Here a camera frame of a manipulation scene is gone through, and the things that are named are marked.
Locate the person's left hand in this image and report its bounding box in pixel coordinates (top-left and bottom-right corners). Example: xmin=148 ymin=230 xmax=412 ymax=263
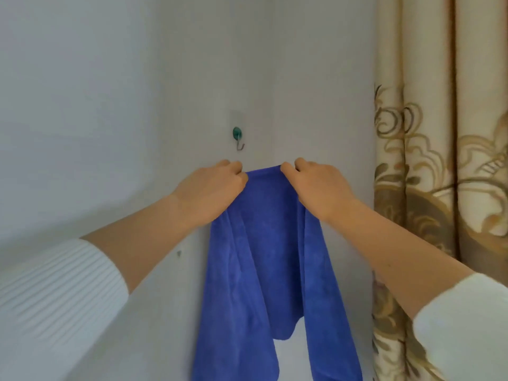
xmin=169 ymin=159 xmax=250 ymax=228

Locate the person's right hand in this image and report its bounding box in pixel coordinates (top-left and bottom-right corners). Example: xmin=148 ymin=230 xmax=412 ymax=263
xmin=280 ymin=157 xmax=357 ymax=224

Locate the blue cloth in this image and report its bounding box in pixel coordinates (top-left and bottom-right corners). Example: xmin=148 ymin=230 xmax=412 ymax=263
xmin=192 ymin=165 xmax=364 ymax=381

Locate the person's right forearm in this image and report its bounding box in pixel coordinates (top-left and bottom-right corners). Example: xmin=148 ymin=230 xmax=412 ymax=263
xmin=327 ymin=198 xmax=508 ymax=381

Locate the person's left forearm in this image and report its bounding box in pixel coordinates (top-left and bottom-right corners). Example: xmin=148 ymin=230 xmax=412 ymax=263
xmin=0 ymin=194 xmax=201 ymax=366

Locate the beige lace-trimmed curtain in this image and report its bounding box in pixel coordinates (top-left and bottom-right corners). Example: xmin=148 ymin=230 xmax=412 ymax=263
xmin=372 ymin=0 xmax=508 ymax=381

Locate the green wall hook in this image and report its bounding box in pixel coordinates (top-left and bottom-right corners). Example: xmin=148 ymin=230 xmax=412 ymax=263
xmin=230 ymin=110 xmax=247 ymax=152

